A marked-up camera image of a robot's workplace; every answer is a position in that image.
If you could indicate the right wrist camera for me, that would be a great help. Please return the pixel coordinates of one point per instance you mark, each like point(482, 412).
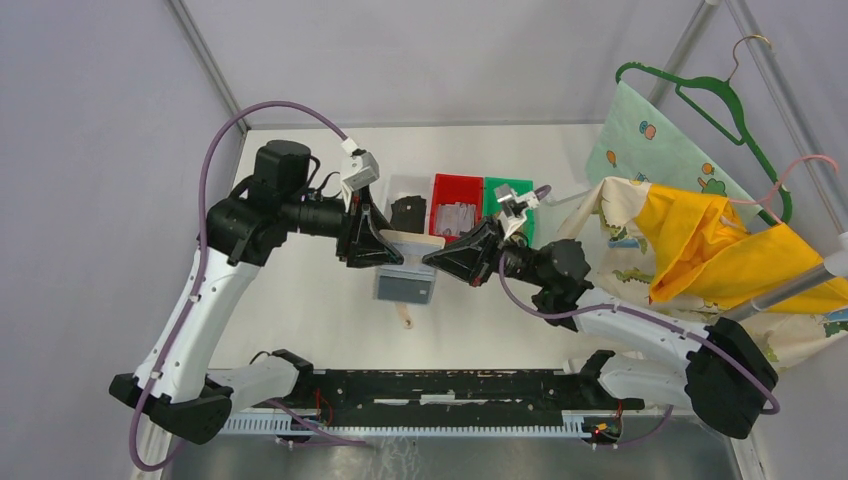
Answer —
point(514, 207)

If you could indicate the white cards stack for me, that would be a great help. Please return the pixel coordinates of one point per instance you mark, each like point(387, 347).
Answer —
point(455, 219)

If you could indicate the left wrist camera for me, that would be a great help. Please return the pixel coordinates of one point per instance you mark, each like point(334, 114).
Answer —
point(359, 170)

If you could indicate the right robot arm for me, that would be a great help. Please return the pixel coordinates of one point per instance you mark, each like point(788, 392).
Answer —
point(714, 370)

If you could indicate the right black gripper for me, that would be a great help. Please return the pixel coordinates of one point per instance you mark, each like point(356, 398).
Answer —
point(474, 255)

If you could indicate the black VIP cards stack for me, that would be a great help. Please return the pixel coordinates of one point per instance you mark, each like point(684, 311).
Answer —
point(409, 214)

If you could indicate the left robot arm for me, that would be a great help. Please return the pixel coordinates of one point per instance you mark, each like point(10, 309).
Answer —
point(174, 386)

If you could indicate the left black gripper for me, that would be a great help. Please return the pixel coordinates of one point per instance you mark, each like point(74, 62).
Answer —
point(364, 233)

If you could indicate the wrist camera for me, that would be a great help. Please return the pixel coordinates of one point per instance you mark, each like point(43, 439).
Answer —
point(359, 170)
point(514, 207)

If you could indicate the red plastic bin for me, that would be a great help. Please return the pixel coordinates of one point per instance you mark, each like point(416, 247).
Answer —
point(449, 189)

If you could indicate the cream cartoon print cloth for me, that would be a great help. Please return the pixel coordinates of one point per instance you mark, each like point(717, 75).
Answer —
point(788, 333)

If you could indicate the white plastic bin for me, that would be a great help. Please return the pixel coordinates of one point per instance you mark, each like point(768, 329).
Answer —
point(400, 185)

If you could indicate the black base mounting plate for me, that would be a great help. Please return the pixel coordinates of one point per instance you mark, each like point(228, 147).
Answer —
point(442, 398)

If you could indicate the metal clothes rail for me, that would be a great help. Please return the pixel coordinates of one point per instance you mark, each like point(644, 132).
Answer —
point(833, 266)

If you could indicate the yellow cloth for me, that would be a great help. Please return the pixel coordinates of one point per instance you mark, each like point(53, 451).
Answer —
point(702, 250)

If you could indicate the light green cartoon cloth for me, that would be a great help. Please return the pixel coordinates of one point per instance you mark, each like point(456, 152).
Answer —
point(639, 143)

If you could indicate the white slotted cable duct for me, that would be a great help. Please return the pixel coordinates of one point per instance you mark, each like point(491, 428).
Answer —
point(268, 422)

